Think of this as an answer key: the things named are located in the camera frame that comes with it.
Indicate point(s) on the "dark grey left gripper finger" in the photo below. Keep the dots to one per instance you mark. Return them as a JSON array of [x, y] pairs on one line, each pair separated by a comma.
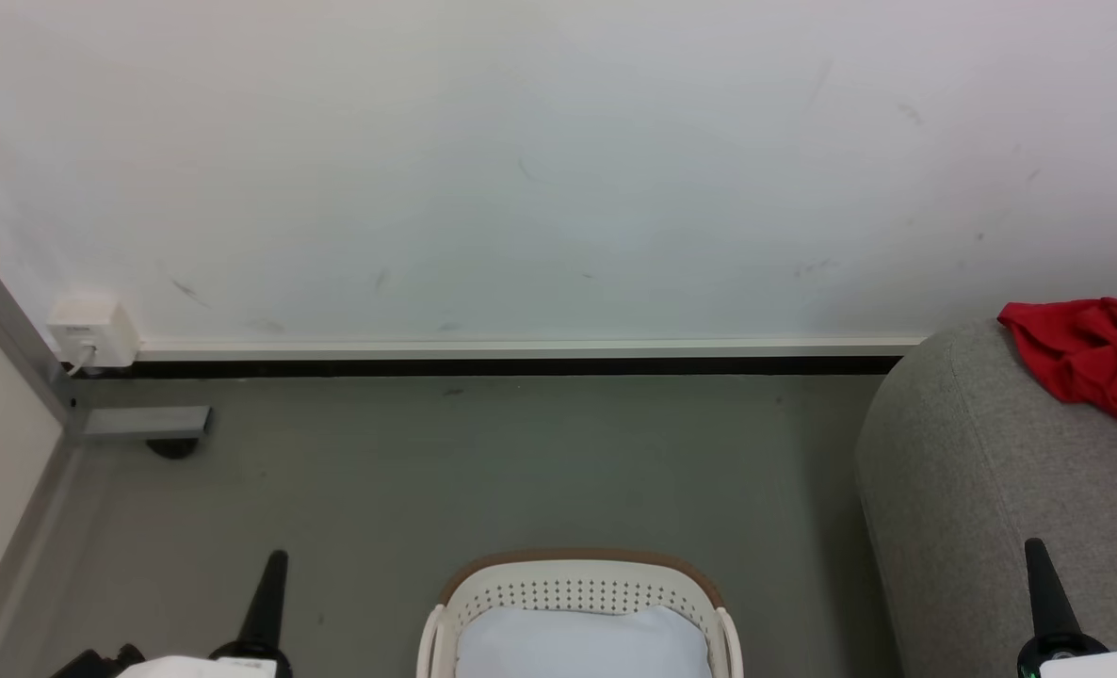
[[267, 603]]

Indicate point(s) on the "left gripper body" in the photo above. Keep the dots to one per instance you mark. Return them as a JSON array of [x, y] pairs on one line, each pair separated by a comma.
[[250, 656]]

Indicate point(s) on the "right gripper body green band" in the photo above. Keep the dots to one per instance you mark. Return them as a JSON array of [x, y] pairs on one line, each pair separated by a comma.
[[1053, 654]]

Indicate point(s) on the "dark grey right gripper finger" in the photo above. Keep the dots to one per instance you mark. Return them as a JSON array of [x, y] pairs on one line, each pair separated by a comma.
[[1048, 593]]

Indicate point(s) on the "red garment with white stripes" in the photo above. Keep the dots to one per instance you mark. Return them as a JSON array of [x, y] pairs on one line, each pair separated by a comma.
[[1095, 358]]

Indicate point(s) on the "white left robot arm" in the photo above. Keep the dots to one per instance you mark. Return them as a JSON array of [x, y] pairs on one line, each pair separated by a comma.
[[191, 669]]

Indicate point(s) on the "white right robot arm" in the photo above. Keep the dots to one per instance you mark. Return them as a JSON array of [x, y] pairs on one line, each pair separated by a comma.
[[1109, 665]]

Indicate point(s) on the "white laundry basket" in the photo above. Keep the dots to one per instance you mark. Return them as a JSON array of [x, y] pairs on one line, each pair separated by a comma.
[[577, 579]]

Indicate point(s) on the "grey fabric sofa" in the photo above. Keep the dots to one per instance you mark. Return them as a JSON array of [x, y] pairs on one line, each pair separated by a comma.
[[973, 508]]

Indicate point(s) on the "black partition foot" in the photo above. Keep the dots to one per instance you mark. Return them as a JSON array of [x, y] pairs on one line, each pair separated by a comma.
[[172, 448]]

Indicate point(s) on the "pale blue cloth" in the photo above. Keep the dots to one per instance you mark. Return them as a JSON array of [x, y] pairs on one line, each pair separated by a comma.
[[582, 645]]

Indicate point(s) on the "white and black baseboard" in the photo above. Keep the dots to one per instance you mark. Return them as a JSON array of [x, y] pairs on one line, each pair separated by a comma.
[[521, 356]]

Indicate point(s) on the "white wall socket box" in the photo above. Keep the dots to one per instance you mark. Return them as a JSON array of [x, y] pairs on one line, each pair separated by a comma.
[[92, 330]]

